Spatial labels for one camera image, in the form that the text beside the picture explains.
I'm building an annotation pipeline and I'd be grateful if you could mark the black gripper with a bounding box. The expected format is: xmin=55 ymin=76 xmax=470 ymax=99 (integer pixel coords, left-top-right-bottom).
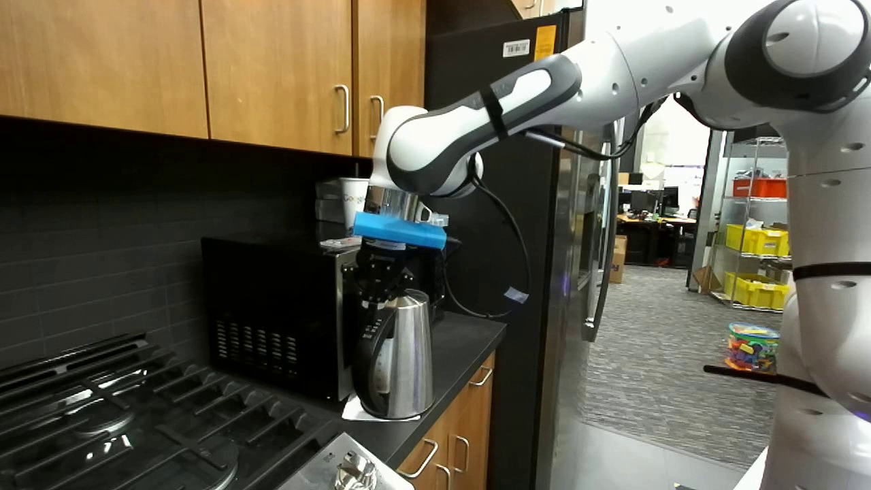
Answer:
xmin=353 ymin=239 xmax=437 ymax=307

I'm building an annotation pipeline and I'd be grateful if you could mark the stainless steel electric kettle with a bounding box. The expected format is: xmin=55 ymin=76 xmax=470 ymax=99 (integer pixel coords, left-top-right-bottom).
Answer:
xmin=349 ymin=287 xmax=437 ymax=424

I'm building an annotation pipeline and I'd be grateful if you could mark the white paper sheet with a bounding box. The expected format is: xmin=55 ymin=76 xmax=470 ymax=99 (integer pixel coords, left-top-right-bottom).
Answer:
xmin=316 ymin=231 xmax=362 ymax=253

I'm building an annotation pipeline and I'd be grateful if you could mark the black and steel microwave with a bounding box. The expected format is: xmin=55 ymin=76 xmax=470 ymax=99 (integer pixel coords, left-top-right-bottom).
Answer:
xmin=199 ymin=226 xmax=452 ymax=408

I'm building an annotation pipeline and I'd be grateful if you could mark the stainless steel refrigerator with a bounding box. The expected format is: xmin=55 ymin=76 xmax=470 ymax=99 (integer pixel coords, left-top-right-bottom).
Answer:
xmin=422 ymin=5 xmax=620 ymax=490

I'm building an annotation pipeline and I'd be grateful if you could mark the white paper napkin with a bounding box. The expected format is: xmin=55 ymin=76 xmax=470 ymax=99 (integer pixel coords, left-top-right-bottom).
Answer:
xmin=336 ymin=395 xmax=425 ymax=427

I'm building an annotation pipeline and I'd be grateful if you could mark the wooden base cabinet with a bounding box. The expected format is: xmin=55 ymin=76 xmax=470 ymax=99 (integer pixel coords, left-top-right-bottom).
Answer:
xmin=392 ymin=352 xmax=500 ymax=490

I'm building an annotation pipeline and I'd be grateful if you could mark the steel stove knob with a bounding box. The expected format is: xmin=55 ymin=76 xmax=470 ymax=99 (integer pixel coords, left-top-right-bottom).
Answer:
xmin=330 ymin=452 xmax=380 ymax=490

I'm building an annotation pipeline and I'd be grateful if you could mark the small brown cardboard box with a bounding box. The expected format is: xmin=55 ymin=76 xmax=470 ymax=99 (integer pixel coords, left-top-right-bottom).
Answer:
xmin=607 ymin=234 xmax=632 ymax=287

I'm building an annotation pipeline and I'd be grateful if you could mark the white fridge label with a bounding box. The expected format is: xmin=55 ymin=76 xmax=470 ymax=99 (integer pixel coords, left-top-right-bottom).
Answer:
xmin=497 ymin=35 xmax=534 ymax=62

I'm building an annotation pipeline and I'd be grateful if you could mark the dark office desk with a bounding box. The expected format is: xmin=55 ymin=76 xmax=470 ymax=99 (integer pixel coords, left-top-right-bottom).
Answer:
xmin=615 ymin=186 xmax=704 ymax=268

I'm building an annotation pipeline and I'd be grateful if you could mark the yellow fridge sticker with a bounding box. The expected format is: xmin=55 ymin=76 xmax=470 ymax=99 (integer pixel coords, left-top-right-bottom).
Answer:
xmin=531 ymin=22 xmax=558 ymax=65

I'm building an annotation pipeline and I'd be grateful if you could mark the cardboard box with label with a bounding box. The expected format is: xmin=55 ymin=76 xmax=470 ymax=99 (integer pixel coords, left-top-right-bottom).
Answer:
xmin=507 ymin=0 xmax=585 ymax=22

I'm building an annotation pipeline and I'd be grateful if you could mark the black gas stove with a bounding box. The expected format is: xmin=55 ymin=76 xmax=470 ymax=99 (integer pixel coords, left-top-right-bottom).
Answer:
xmin=0 ymin=332 xmax=415 ymax=490

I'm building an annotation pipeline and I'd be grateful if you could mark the metal storage shelf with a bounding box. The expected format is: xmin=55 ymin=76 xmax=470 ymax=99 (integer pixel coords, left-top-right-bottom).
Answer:
xmin=701 ymin=125 xmax=796 ymax=320

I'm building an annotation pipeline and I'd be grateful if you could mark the yellow storage bin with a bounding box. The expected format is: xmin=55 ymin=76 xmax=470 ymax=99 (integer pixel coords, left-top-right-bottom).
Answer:
xmin=742 ymin=226 xmax=795 ymax=261
xmin=731 ymin=275 xmax=791 ymax=314
xmin=722 ymin=222 xmax=747 ymax=256

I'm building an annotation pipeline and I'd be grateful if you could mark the colourful toy container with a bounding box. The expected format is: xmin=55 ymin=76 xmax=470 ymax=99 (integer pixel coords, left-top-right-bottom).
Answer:
xmin=722 ymin=322 xmax=784 ymax=378

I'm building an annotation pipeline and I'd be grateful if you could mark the red storage bin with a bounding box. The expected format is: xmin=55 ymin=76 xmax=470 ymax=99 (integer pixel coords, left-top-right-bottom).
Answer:
xmin=728 ymin=174 xmax=791 ymax=201

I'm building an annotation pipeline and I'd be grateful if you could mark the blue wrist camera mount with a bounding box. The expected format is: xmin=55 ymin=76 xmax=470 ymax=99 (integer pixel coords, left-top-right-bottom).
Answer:
xmin=349 ymin=209 xmax=452 ymax=256

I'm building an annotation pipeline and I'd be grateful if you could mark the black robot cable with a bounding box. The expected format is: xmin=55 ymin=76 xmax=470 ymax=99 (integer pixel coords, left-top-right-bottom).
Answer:
xmin=441 ymin=92 xmax=830 ymax=401

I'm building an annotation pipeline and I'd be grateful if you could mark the steel wall cabinet handle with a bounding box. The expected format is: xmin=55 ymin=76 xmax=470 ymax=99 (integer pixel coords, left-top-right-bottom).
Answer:
xmin=365 ymin=92 xmax=388 ymax=140
xmin=330 ymin=81 xmax=353 ymax=140

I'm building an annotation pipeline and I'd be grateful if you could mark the long steel fridge door handle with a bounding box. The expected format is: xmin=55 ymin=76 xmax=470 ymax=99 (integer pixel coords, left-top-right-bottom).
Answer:
xmin=581 ymin=162 xmax=611 ymax=347

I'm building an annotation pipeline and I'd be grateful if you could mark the wooden wall cabinet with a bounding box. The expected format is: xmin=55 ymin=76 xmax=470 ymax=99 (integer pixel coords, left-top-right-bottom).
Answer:
xmin=0 ymin=0 xmax=429 ymax=170

